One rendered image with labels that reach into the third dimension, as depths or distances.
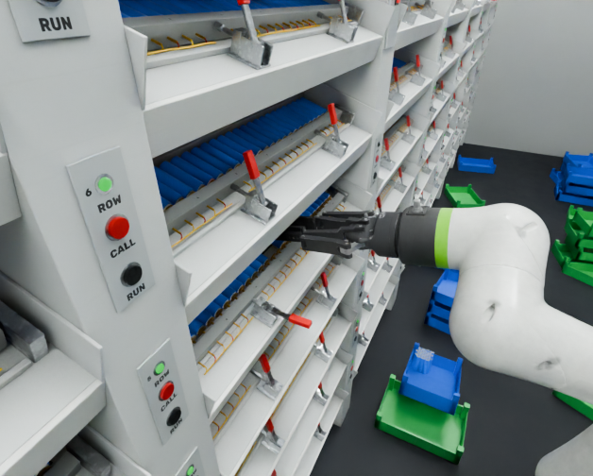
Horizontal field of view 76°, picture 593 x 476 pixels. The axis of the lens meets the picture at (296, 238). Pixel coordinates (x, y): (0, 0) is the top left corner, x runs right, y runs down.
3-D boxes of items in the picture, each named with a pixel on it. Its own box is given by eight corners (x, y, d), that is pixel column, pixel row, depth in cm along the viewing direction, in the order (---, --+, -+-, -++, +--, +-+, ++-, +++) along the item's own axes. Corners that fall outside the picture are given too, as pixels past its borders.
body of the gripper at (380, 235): (407, 203, 63) (354, 201, 67) (393, 227, 56) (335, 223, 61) (410, 243, 66) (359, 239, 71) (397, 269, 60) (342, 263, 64)
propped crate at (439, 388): (411, 357, 170) (415, 341, 168) (458, 375, 163) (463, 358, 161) (398, 393, 144) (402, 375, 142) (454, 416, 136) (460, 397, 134)
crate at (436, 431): (465, 416, 147) (470, 403, 143) (458, 465, 132) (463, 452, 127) (388, 385, 158) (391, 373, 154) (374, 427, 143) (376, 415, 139)
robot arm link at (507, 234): (546, 236, 58) (555, 186, 50) (544, 310, 52) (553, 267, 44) (448, 230, 65) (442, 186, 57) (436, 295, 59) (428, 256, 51)
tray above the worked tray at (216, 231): (364, 152, 86) (392, 93, 77) (180, 332, 40) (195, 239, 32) (288, 111, 89) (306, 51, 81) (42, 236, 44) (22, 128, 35)
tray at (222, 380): (357, 224, 96) (372, 195, 90) (204, 433, 51) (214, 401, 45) (290, 186, 100) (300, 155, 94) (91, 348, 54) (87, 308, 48)
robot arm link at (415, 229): (435, 283, 57) (446, 252, 64) (433, 213, 52) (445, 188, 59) (395, 279, 60) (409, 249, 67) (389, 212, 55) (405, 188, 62)
